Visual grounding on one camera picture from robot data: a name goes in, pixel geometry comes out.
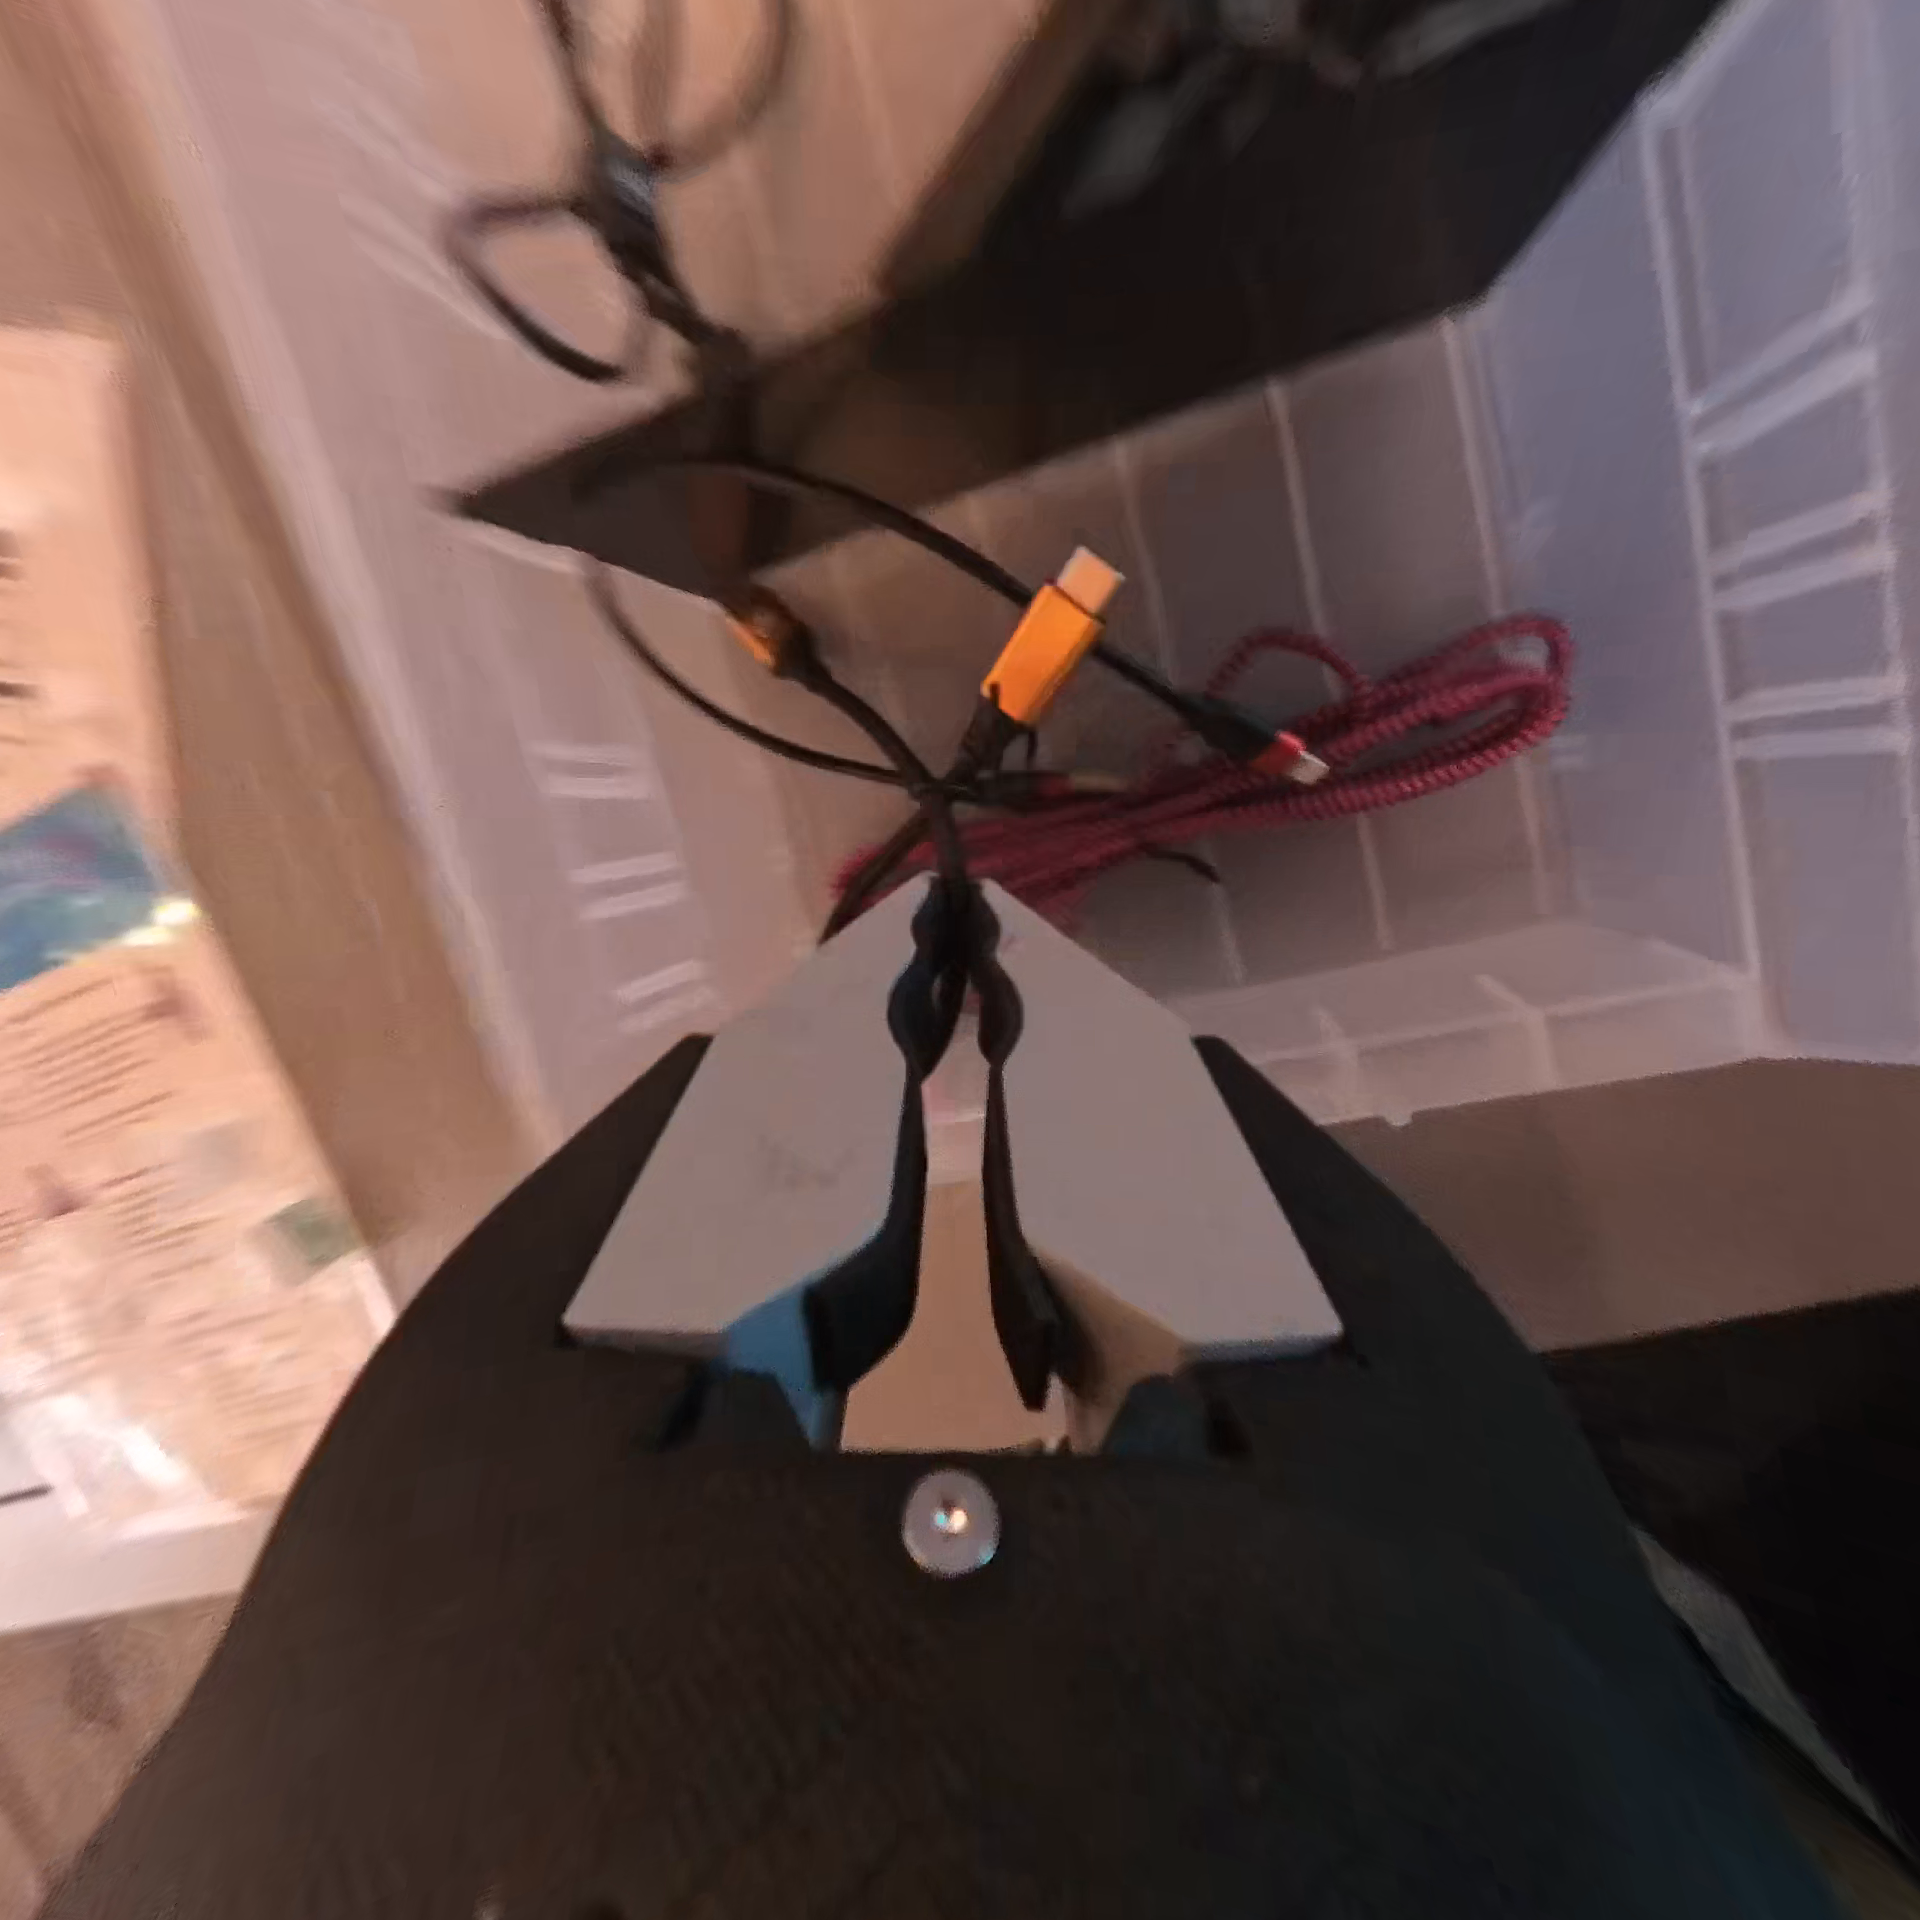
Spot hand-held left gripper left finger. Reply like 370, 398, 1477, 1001
562, 876, 945, 1404

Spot black divider board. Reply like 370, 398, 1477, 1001
441, 0, 1728, 601

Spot black cable red collared plugs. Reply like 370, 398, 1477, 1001
584, 449, 1333, 789

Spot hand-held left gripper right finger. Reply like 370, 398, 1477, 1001
970, 883, 1346, 1411

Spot clear plastic bin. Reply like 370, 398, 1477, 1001
120, 0, 1920, 1141

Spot printed instruction sheet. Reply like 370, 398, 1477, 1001
0, 764, 391, 1545

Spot maroon braided cable pink plugs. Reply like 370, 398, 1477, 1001
824, 615, 1576, 943

